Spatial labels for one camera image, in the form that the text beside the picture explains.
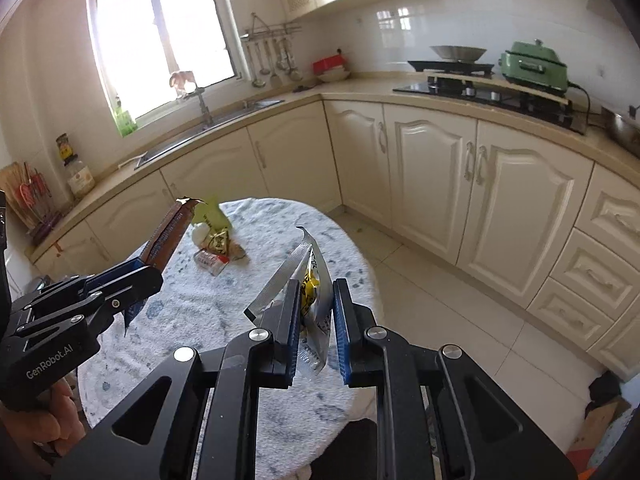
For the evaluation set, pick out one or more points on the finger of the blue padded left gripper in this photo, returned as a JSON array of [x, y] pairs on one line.
[[133, 272]]

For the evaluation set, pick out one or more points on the glass jar yellow label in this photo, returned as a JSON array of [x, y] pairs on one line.
[[79, 177]]

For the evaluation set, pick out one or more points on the red white container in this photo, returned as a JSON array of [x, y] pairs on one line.
[[334, 68]]

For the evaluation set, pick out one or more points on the black gas stove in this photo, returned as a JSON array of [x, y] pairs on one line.
[[477, 82]]

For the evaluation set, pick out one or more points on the metal wok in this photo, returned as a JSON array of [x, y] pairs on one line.
[[459, 54]]

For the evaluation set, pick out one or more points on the dark cloth on floor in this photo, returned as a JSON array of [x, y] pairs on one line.
[[604, 389]]

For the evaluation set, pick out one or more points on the steel sink with faucet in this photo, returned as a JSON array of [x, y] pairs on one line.
[[208, 123]]

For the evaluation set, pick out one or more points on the person's left hand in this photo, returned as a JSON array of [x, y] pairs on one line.
[[59, 425]]

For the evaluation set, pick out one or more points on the steel pot on counter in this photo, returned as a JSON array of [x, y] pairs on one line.
[[621, 130]]

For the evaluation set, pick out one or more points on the cream kitchen cabinet run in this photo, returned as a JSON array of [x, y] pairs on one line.
[[546, 218]]

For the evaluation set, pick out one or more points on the silver yellow snack wrapper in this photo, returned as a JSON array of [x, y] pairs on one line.
[[306, 265]]

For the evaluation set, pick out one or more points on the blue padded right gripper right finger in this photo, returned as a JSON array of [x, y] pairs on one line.
[[439, 413]]

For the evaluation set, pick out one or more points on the green electric cooker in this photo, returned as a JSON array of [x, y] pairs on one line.
[[534, 65]]

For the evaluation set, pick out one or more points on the brown snack wrapper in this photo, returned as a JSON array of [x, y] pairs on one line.
[[156, 253]]

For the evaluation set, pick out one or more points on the brown red cardboard box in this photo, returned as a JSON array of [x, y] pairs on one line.
[[591, 434]]

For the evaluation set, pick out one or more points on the trash pile on table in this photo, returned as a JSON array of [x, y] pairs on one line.
[[212, 234]]

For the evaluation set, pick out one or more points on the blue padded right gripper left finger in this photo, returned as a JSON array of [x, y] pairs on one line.
[[195, 415]]

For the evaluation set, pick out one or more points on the metal utensil rack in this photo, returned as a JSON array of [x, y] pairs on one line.
[[268, 51]]

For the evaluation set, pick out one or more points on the kitchen window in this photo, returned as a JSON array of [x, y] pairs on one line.
[[154, 54]]

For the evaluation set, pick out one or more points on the floral white blue tablecloth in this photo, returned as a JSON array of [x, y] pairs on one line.
[[317, 429]]

